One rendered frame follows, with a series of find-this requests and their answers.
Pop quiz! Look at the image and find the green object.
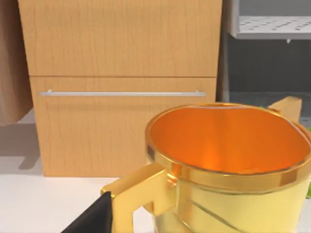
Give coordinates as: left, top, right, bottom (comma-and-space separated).
305, 126, 311, 199

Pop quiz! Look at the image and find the gold trophy cup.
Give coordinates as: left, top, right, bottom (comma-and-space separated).
101, 96, 311, 233

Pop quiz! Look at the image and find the long metal handle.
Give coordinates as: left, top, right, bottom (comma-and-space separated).
38, 89, 207, 97

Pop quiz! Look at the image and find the wooden drawer front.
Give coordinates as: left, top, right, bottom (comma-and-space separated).
29, 76, 218, 177

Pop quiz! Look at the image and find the brown wooden panel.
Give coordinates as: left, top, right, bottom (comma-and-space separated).
0, 0, 34, 126

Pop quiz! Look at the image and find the grey pierced shelf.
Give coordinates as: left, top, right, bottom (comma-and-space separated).
230, 0, 311, 39

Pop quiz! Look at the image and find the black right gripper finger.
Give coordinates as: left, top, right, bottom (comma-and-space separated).
60, 191, 112, 233

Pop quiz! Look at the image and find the wooden cupboard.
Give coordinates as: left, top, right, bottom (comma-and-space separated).
17, 0, 223, 177

